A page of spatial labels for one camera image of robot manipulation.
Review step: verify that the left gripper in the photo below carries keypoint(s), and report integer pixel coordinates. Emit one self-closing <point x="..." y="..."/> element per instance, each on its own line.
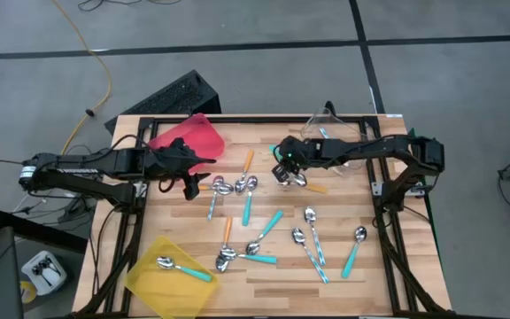
<point x="166" y="159"/>

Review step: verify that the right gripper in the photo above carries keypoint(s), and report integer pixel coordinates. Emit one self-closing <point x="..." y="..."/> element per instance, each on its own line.
<point x="292" y="153"/>

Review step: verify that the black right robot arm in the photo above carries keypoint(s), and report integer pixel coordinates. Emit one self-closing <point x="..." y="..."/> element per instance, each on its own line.
<point x="370" y="148"/>

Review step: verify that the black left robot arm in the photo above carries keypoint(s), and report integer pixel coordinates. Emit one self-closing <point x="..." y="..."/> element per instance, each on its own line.
<point x="82" y="167"/>

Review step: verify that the red translucent plastic bin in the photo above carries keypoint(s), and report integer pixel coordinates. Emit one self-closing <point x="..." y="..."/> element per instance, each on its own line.
<point x="206" y="137"/>

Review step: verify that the clear plastic bin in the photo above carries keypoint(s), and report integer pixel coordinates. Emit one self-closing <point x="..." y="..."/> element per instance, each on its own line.
<point x="312" y="128"/>

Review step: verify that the black curved clamp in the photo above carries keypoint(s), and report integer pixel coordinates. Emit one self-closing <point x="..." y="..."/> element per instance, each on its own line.
<point x="330" y="107"/>

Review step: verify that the yellow translucent plastic bin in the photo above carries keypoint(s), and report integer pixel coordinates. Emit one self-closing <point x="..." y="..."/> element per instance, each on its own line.
<point x="162" y="292"/>

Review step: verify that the black floor beam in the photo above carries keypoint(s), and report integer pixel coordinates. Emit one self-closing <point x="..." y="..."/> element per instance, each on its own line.
<point x="38" y="230"/>

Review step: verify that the white tray with black parts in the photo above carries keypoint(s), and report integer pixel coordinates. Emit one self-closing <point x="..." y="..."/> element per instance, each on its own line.
<point x="31" y="270"/>

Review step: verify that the yellow tape roll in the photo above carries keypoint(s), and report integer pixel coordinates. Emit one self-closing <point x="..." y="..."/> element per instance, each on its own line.
<point x="27" y="292"/>

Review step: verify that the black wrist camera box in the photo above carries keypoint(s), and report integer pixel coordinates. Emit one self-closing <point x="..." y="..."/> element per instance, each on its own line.
<point x="280" y="173"/>

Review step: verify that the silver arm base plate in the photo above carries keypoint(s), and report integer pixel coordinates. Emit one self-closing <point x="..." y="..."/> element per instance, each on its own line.
<point x="376" y="189"/>
<point x="140" y="190"/>

